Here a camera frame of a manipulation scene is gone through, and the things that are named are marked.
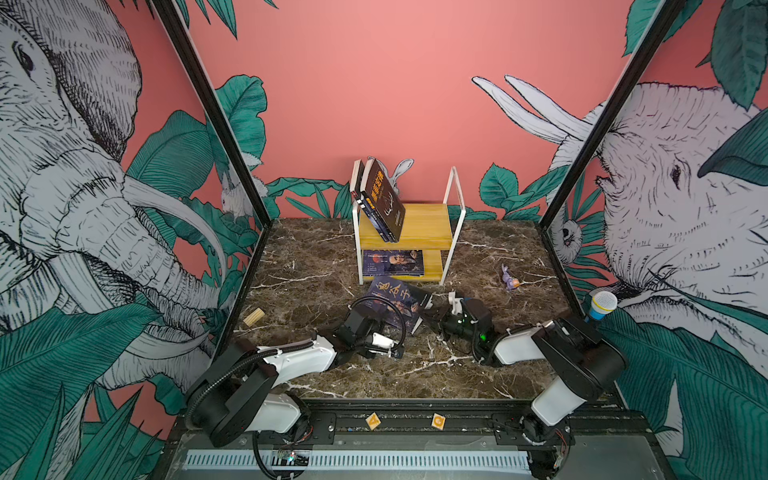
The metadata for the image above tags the small wooden block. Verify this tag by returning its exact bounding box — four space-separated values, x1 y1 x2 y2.
243 308 265 328

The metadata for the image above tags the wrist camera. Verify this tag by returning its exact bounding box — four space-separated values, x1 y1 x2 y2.
448 291 463 316
335 304 396 358

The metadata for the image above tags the right black frame post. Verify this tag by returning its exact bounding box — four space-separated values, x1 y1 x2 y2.
538 0 686 230

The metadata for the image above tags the left orange sticker tag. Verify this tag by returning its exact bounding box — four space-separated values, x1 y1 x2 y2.
365 413 381 431

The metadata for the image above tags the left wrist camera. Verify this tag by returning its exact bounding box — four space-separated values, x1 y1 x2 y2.
335 304 396 358

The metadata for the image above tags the blue microphone on stand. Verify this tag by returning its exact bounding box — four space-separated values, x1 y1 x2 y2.
588 290 618 321

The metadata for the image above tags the white slotted cable duct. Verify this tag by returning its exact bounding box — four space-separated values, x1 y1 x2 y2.
182 449 531 474

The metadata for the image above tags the orange sticker tag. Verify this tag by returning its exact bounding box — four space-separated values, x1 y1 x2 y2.
431 413 446 431
365 413 381 431

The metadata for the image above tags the left black frame post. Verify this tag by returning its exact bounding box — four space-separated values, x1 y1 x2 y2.
152 0 272 230

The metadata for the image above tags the dark purple bottom book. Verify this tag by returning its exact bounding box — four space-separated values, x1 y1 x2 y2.
365 276 432 334

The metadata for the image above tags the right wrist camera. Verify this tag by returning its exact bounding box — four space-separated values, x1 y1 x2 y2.
448 291 463 316

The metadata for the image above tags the right orange sticker tag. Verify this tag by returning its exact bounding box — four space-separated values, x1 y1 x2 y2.
431 413 446 431

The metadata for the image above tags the black wolf cover book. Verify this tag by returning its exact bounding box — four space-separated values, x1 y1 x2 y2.
349 159 366 204

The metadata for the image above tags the black frame post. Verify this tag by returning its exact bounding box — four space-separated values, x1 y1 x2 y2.
538 0 686 230
152 0 272 230

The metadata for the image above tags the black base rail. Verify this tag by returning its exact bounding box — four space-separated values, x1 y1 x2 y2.
161 395 661 448

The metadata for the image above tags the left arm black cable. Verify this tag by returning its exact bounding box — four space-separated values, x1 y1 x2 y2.
350 295 408 349

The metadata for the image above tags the white wooden two-tier shelf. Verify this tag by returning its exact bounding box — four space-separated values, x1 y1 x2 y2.
352 166 467 286

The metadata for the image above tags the small purple toy figure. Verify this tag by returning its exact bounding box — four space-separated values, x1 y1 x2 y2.
501 264 521 291

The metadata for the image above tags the purple book yellow label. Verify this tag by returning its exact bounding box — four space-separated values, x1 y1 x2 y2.
358 193 394 243

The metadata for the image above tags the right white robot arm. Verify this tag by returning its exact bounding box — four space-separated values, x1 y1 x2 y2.
421 291 628 445

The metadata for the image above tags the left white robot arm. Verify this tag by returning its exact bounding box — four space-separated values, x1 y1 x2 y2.
184 307 408 447

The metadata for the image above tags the black book yellow title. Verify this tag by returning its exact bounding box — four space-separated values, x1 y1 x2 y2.
359 157 406 243

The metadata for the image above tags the dark purple book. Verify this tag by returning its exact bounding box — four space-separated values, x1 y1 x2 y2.
365 276 432 334
362 250 425 277

